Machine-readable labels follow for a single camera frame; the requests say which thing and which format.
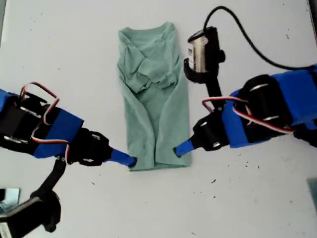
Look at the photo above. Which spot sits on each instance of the black camera stalk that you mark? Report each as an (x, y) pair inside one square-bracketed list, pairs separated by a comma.
[(52, 173), (213, 84)]

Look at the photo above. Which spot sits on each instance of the green t-shirt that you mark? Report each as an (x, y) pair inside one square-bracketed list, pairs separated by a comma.
[(153, 111)]

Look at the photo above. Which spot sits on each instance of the silver black camera box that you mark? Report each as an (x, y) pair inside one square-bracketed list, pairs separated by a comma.
[(203, 49)]

